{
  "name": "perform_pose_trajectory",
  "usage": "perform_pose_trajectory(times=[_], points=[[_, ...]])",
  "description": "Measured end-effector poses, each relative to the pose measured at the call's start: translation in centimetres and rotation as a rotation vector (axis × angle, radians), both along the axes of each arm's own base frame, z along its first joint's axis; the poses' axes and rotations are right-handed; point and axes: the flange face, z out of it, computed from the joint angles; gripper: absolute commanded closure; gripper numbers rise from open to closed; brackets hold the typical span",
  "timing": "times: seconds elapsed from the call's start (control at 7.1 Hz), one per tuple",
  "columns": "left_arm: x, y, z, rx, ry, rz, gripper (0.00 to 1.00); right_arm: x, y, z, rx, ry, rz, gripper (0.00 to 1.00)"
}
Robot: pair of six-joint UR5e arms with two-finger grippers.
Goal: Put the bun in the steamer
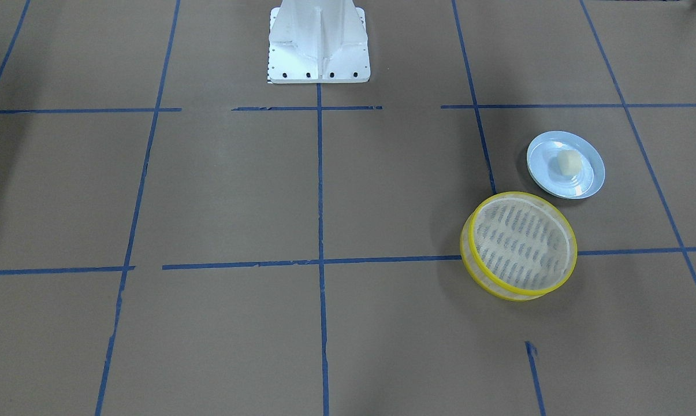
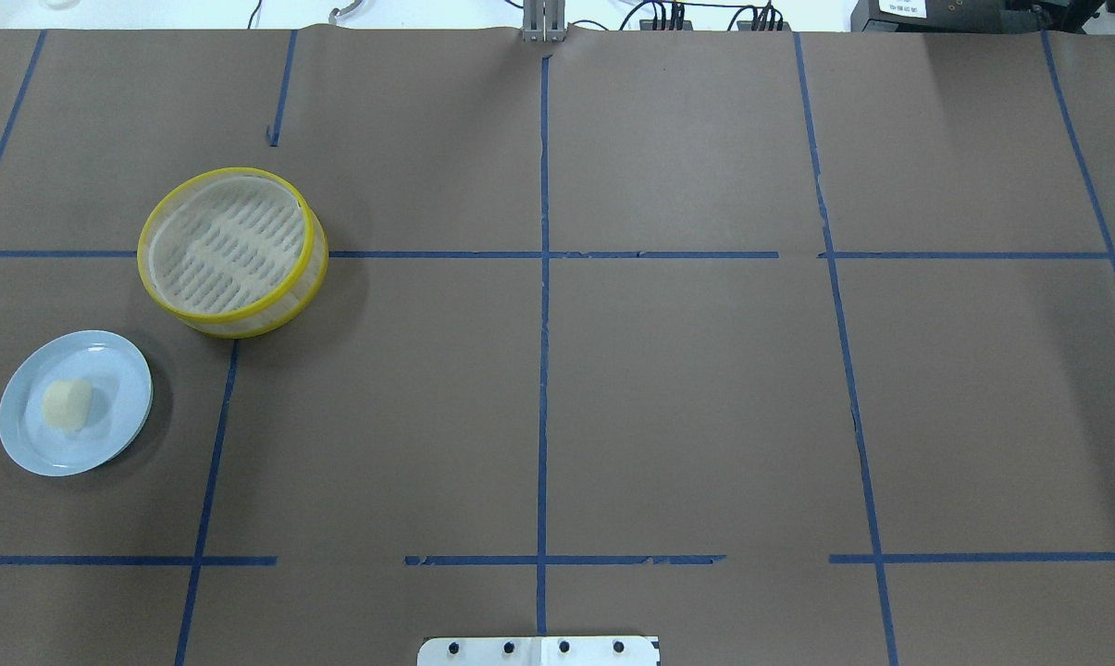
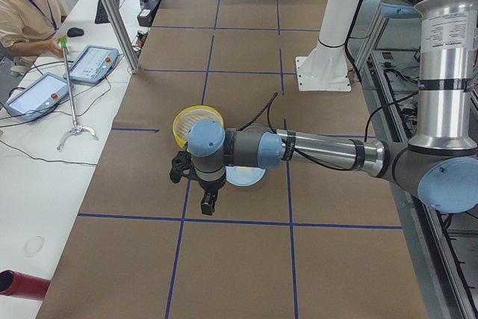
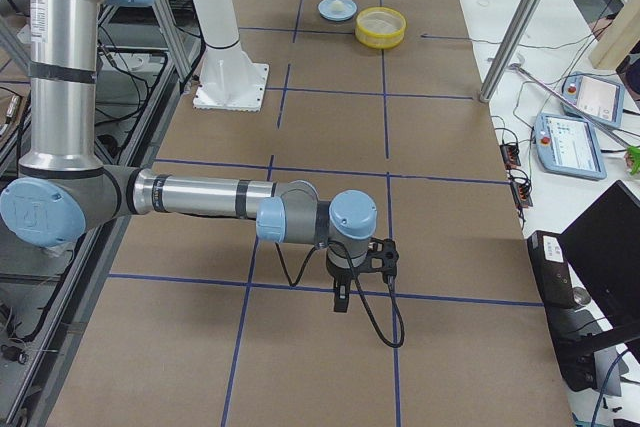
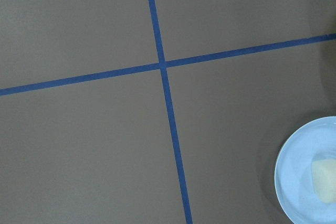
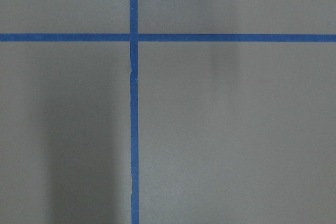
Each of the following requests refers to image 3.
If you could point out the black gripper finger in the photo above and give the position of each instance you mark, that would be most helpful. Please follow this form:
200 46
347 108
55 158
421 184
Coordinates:
206 205
213 201

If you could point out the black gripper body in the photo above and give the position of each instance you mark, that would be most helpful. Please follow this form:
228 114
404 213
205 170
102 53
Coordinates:
210 188

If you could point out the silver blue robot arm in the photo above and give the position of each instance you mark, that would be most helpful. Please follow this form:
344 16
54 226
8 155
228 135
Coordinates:
213 147

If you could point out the yellow bamboo steamer basket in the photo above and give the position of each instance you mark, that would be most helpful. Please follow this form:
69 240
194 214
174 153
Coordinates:
187 117

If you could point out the light blue plate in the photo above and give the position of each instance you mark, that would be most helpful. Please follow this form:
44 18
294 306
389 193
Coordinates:
243 181

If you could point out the brown paper table cover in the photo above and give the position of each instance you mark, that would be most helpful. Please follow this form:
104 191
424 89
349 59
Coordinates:
304 242

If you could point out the far teach pendant tablet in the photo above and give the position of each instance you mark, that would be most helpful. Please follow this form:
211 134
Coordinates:
93 64

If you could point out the teach pendant tablet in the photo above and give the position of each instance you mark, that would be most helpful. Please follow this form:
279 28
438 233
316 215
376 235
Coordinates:
39 98
93 64

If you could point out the black box device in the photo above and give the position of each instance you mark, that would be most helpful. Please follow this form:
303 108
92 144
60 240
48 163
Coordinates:
147 13

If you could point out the near teach pendant tablet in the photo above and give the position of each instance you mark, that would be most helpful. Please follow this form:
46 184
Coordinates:
39 98

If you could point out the metal reacher grabber stick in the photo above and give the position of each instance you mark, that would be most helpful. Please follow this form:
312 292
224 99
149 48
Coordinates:
76 129

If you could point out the black computer mouse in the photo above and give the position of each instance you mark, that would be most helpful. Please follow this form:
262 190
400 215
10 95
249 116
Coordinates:
75 32

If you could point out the red cylinder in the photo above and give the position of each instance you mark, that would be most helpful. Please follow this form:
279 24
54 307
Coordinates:
21 285

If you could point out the seated man beige shirt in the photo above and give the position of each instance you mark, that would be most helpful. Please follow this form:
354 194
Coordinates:
29 28

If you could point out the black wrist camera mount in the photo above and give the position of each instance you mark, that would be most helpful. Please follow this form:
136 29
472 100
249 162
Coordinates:
182 167

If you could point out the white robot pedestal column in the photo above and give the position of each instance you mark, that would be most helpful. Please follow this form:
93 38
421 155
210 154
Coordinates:
325 68

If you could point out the aluminium side frame rail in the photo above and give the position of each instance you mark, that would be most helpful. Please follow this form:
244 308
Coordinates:
438 163

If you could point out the aluminium frame post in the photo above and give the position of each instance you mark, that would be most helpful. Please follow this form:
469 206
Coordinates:
113 12

